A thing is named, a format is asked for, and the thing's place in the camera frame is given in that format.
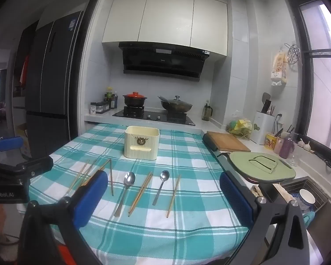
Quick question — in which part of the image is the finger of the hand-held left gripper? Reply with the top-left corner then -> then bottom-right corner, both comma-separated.
0,136 -> 24,152
14,155 -> 55,181

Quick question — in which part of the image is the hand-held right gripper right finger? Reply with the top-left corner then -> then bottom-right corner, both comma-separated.
219,170 -> 313,265

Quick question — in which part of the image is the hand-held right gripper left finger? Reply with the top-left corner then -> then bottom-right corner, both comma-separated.
17,169 -> 109,265

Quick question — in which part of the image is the large steel spoon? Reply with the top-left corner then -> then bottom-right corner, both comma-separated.
114,172 -> 136,218

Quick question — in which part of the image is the green chopstick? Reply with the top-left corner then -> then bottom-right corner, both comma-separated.
130,172 -> 154,213

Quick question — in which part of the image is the small steel spoon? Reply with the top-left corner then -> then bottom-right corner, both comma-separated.
152,170 -> 170,206

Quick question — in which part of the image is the cream utensil holder box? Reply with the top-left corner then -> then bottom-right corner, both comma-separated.
124,126 -> 160,162

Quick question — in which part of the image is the cardboard box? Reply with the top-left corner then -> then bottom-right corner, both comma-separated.
17,124 -> 31,158

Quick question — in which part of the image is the green cutting board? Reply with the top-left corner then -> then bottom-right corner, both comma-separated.
228,151 -> 296,183

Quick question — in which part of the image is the dark kitchen sink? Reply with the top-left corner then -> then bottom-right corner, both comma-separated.
259,175 -> 330,221

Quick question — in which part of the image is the wooden cutting board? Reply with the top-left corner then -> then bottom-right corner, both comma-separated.
206,131 -> 251,153

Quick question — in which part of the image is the yellow tin can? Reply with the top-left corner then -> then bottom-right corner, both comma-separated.
265,133 -> 278,151

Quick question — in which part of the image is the teal checked tablecloth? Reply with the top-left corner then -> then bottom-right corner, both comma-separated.
28,123 -> 250,265

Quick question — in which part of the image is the dark grey refrigerator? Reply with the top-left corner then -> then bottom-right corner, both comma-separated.
25,10 -> 85,161

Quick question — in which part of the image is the purple bottle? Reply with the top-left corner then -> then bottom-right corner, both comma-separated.
278,136 -> 294,159

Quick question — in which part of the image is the white bowl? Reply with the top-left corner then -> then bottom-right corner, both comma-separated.
299,188 -> 316,206

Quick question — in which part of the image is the plastic bag of sponges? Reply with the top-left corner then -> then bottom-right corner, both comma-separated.
226,110 -> 254,138

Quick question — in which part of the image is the white utensil container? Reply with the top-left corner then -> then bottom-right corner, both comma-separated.
251,110 -> 275,145

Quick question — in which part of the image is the green water bottle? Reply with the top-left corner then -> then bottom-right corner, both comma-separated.
201,103 -> 211,121

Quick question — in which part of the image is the yellow-capped sauce bottle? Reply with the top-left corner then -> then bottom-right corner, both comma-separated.
105,87 -> 113,109

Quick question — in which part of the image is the black gas stove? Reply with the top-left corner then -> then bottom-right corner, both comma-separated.
112,106 -> 196,126

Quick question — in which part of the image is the black spatula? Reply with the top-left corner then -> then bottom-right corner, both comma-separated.
261,92 -> 271,114

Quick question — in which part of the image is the black clay pot red lid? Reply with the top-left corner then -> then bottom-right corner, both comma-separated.
123,92 -> 148,108

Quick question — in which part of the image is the dark wok with lid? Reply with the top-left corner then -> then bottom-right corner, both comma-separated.
158,95 -> 194,114

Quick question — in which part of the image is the hanging snack bag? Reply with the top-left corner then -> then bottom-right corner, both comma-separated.
270,50 -> 289,86

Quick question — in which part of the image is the black range hood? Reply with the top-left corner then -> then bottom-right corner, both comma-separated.
118,42 -> 211,82

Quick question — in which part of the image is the hanging metal rack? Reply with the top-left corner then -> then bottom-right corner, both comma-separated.
285,43 -> 302,65

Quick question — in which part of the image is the black window frame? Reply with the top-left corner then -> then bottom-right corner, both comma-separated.
284,0 -> 331,158

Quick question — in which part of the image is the white wall cabinet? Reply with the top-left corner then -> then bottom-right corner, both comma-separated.
102,0 -> 228,57

